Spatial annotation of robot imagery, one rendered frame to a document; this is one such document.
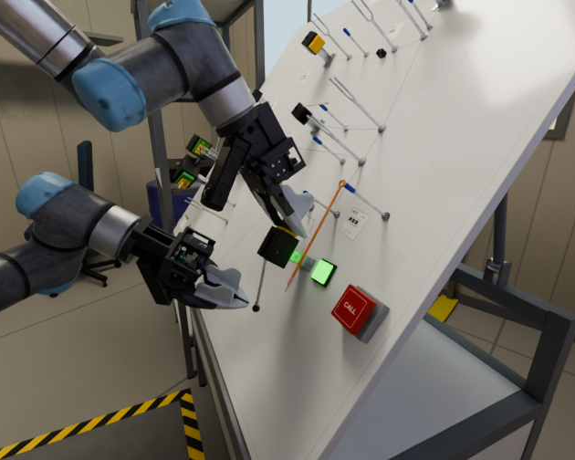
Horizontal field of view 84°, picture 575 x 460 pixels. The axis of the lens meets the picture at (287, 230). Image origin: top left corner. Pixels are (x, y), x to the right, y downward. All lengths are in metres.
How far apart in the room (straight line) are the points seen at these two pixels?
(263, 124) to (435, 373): 0.66
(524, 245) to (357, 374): 2.22
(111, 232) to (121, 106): 0.18
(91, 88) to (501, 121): 0.49
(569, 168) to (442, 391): 1.87
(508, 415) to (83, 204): 0.84
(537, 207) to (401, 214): 2.05
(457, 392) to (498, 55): 0.64
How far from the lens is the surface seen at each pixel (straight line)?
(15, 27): 0.56
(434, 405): 0.80
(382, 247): 0.49
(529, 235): 2.57
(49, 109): 3.54
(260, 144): 0.51
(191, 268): 0.50
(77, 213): 0.54
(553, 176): 2.49
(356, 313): 0.43
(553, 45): 0.58
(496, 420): 0.83
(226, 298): 0.54
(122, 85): 0.43
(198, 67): 0.47
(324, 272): 0.54
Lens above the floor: 1.36
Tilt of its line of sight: 20 degrees down
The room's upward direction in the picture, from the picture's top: straight up
